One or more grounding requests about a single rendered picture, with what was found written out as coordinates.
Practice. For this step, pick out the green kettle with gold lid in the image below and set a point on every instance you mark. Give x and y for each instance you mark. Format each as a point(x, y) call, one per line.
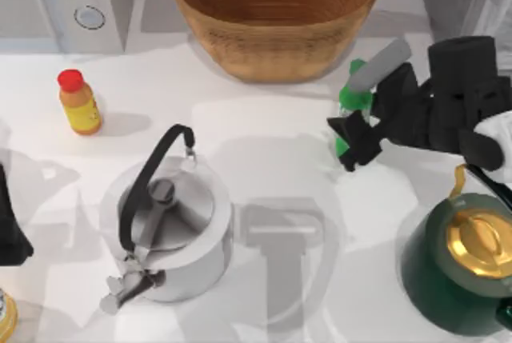
point(448, 279)

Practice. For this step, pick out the yellow bottle with red cap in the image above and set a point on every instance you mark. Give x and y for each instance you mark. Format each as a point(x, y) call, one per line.
point(82, 109)

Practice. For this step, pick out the pale microwave oven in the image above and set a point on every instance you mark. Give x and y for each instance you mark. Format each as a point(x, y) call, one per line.
point(32, 7)

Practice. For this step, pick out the brown woven basket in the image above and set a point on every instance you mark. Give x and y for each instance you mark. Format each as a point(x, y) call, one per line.
point(276, 35)

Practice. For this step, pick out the yellow and white container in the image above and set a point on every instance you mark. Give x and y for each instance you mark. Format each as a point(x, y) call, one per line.
point(7, 311)

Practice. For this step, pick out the small round microwave knob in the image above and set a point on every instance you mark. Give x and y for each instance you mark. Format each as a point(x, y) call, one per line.
point(89, 17)

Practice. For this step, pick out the green bottle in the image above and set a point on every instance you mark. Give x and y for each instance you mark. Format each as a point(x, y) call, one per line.
point(349, 99)

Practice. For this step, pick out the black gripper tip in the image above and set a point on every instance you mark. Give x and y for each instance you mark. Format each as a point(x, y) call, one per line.
point(12, 231)

